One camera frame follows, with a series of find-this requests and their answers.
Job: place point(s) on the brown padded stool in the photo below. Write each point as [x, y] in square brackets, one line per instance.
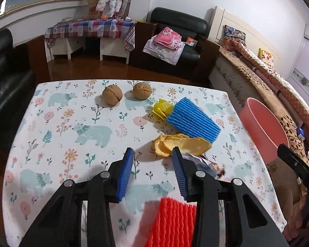
[283, 182]

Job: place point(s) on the blue white small box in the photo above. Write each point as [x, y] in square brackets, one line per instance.
[300, 132]

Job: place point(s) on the printed paper wrapper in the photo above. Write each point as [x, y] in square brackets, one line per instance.
[208, 166]

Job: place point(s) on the small orange box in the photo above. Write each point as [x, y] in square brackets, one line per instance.
[191, 42]

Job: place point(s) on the pink folded blanket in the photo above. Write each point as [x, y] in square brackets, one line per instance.
[167, 37]

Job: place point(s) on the pink folded clothes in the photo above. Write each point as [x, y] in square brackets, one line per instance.
[159, 54]

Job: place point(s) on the orange peel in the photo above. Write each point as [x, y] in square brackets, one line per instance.
[193, 145]
[161, 145]

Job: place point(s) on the brown walnut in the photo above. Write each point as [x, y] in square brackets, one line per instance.
[112, 95]
[142, 90]

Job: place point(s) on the white flat book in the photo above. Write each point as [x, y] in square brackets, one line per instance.
[67, 20]

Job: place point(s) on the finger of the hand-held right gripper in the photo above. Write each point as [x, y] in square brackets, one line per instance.
[296, 163]

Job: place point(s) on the pink plastic bucket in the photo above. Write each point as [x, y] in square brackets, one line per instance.
[257, 123]

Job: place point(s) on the white side table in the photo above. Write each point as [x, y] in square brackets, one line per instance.
[110, 47]

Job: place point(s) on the floral bear printed tablecloth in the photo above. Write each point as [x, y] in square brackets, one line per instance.
[67, 139]

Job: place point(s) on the cream bed headboard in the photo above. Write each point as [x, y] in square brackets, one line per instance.
[249, 28]

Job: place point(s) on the brown leaf patterned bed cover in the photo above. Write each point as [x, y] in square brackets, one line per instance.
[262, 87]

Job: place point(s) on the yellow plastic wrapper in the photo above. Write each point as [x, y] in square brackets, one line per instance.
[161, 108]

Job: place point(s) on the lilac wardrobe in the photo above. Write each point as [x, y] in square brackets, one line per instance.
[307, 61]

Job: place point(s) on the red foam fruit net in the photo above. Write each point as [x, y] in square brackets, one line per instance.
[170, 223]

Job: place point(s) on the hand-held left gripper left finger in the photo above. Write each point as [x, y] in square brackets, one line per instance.
[125, 177]

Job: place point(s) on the checked tablecloth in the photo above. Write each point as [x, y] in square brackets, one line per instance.
[90, 28]

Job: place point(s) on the yellow floral pillow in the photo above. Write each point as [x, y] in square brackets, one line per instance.
[265, 56]

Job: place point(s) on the person's right hand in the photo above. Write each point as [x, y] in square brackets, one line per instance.
[294, 218]

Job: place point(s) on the blue foam fruit net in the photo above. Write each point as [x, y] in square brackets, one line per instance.
[193, 119]

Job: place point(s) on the black armchair with wooden sides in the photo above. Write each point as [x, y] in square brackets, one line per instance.
[5, 82]
[177, 19]

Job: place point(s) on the colourful patterned pillow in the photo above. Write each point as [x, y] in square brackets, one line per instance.
[234, 34]

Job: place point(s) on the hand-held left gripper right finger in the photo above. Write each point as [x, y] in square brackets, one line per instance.
[180, 177]

